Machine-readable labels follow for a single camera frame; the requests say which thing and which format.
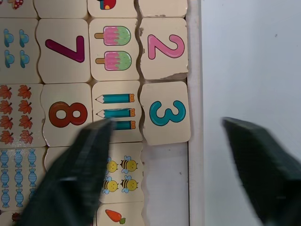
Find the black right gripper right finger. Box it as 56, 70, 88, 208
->
222, 117, 301, 226

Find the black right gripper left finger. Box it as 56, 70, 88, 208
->
13, 118, 116, 226

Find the brown number 8 tile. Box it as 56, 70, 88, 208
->
40, 82, 95, 148

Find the teal number 3 tile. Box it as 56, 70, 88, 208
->
140, 81, 192, 146

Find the white wooden puzzle board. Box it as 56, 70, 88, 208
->
140, 0, 205, 226

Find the purple number 7 tile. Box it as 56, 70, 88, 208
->
35, 18, 92, 84

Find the pink number 2 tile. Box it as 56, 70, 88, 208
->
138, 17, 189, 81

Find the blue candies picture tile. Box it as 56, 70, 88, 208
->
0, 146, 47, 210

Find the four bees picture tile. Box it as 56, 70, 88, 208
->
98, 142, 145, 204

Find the orange carrot picture tile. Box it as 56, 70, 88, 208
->
93, 202, 145, 226

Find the maple leaves picture tile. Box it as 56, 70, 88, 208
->
0, 83, 47, 149

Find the red ladybug picture tile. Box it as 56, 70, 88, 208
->
0, 210, 25, 226

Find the three pencils picture tile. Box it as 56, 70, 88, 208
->
91, 80, 144, 144

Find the two popsicles picture tile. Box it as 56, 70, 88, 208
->
88, 18, 142, 82

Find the blue hats picture tile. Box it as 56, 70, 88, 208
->
0, 17, 42, 85

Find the red apple picture tile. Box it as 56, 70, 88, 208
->
87, 0, 139, 19

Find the red mushroom picture tile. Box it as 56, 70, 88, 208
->
0, 0, 39, 19

